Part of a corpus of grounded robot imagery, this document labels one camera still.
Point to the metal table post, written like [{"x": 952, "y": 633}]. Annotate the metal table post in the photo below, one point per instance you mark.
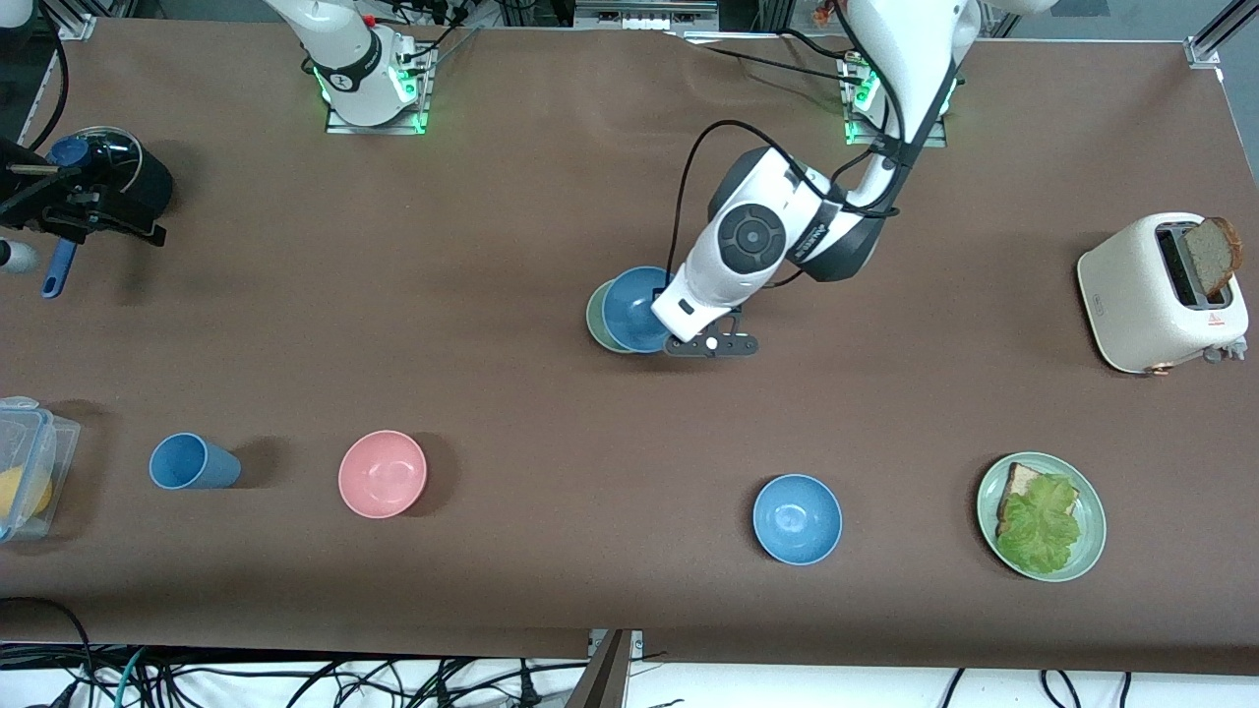
[{"x": 608, "y": 674}]

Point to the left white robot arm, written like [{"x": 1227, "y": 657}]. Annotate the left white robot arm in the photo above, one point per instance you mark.
[{"x": 752, "y": 236}]

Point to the blue bowl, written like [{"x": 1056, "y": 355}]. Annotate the blue bowl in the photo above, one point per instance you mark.
[
  {"x": 634, "y": 310},
  {"x": 797, "y": 519}
]

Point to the green lettuce leaf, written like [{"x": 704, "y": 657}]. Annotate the green lettuce leaf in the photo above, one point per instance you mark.
[{"x": 1038, "y": 531}]

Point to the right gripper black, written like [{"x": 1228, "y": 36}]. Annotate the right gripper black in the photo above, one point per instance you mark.
[{"x": 22, "y": 200}]

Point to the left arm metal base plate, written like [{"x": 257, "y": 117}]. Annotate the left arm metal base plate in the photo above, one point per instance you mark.
[{"x": 934, "y": 138}]

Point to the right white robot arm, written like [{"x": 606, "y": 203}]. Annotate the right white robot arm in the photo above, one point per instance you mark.
[{"x": 354, "y": 69}]

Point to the clear plastic container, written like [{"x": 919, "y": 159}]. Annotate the clear plastic container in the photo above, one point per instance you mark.
[{"x": 39, "y": 433}]

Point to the aluminium corner bracket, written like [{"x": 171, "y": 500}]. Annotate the aluminium corner bracket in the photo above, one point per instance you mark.
[
  {"x": 1202, "y": 51},
  {"x": 77, "y": 27}
]

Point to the pink bowl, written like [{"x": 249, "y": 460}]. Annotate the pink bowl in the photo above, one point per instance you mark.
[{"x": 383, "y": 474}]

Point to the blue cup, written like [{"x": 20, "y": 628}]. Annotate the blue cup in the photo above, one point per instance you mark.
[{"x": 192, "y": 462}]

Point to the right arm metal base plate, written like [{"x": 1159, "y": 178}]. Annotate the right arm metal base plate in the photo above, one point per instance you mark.
[{"x": 339, "y": 124}]

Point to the grey power strip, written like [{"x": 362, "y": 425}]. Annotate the grey power strip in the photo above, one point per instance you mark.
[{"x": 644, "y": 15}]

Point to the yellow food in container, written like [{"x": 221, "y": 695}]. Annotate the yellow food in container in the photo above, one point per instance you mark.
[{"x": 25, "y": 492}]

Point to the bread slice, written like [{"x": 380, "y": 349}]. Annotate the bread slice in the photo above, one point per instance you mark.
[{"x": 1023, "y": 480}]

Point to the green bowl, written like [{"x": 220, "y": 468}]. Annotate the green bowl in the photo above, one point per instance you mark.
[{"x": 596, "y": 320}]

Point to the brown toast slice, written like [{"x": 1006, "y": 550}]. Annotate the brown toast slice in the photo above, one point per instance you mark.
[{"x": 1212, "y": 258}]

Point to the cream toaster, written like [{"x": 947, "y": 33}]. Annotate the cream toaster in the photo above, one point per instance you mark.
[{"x": 1131, "y": 315}]

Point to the green plate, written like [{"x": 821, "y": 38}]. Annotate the green plate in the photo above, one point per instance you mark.
[{"x": 1090, "y": 536}]

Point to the brown table cover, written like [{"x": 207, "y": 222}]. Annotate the brown table cover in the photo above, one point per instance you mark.
[{"x": 393, "y": 246}]

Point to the glass lid blue knob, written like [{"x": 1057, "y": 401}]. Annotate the glass lid blue knob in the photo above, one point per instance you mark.
[{"x": 108, "y": 152}]

